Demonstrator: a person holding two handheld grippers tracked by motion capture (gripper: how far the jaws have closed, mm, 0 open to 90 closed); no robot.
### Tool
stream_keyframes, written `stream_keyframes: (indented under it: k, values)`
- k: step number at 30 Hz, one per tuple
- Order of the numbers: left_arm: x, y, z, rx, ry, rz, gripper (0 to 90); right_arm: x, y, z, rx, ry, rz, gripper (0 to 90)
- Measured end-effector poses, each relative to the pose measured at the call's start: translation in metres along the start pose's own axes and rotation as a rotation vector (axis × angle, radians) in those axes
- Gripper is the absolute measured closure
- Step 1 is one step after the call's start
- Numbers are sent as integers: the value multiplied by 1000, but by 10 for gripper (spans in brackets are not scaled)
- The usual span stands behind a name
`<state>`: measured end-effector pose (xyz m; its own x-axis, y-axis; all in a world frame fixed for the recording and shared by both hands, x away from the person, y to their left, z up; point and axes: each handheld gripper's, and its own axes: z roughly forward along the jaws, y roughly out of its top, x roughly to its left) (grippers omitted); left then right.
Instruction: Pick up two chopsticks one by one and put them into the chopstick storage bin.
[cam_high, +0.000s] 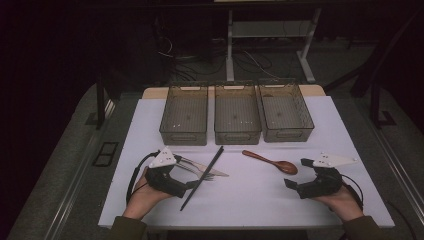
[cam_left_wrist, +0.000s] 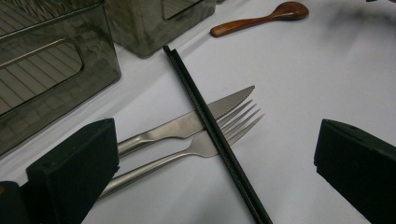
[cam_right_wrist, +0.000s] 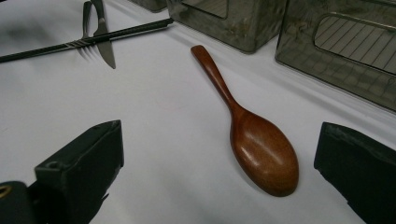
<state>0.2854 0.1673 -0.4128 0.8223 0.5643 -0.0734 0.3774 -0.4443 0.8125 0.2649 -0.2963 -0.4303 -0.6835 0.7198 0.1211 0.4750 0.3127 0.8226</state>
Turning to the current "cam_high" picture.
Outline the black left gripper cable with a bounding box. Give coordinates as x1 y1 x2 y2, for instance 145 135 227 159
125 150 162 205

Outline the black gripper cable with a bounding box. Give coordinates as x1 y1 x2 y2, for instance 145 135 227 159
125 150 162 205
339 173 365 212

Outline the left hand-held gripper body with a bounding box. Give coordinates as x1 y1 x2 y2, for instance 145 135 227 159
144 147 188 199

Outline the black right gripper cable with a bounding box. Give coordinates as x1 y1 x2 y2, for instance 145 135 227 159
339 173 365 212

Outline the tangle of floor cables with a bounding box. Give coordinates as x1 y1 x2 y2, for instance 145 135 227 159
155 34 283 83

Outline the clear brown plastic basket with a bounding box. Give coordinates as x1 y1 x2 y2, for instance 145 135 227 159
159 83 209 147
257 79 315 144
213 81 262 146

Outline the person's right hand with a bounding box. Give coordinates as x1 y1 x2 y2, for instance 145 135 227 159
313 184 364 223

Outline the person's left hand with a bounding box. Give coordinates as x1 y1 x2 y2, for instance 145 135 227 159
123 166 174 221

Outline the brown wooden spoon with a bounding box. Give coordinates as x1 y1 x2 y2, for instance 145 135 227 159
241 149 299 176

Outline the metal knife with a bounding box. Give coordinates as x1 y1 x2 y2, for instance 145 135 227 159
179 155 230 178

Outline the black chopstick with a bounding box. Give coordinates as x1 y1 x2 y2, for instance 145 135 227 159
181 146 225 211
179 145 224 212

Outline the white metal stand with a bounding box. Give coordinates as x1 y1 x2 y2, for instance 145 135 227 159
225 8 323 84

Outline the black floor socket frame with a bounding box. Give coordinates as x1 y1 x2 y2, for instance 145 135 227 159
92 141 120 168

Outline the metal fork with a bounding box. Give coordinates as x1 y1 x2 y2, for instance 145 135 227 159
176 161 215 182

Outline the black metal stand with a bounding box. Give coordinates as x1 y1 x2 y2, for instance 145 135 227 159
95 73 117 131
324 9 422 130

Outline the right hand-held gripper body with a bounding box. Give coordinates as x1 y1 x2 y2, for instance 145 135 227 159
296 152 358 200

